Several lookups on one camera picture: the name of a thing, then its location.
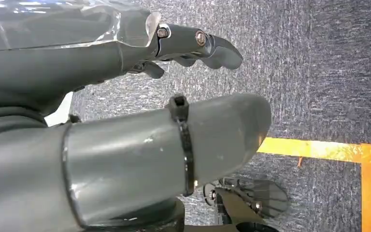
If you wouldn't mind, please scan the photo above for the ribbed grey left arm sleeve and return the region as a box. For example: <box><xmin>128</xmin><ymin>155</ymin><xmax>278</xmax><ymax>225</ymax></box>
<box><xmin>0</xmin><ymin>106</ymin><xmax>47</xmax><ymax>138</ymax></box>

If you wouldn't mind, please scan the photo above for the black robot foot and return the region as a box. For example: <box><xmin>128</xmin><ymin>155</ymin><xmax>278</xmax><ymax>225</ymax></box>
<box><xmin>202</xmin><ymin>177</ymin><xmax>289</xmax><ymax>232</ymax></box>

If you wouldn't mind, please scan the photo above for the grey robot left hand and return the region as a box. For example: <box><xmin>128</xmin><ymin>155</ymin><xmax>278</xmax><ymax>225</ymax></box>
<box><xmin>0</xmin><ymin>0</ymin><xmax>272</xmax><ymax>232</ymax></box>

